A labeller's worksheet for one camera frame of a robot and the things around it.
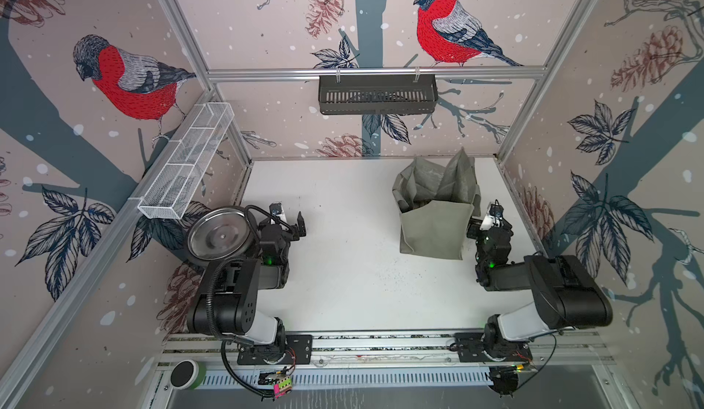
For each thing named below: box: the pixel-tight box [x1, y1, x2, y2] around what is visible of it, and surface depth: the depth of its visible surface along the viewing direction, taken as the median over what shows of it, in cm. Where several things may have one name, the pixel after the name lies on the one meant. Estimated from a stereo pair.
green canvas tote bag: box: [391, 146, 482, 261], surface depth 85 cm
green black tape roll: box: [169, 358, 207, 391], surface depth 68 cm
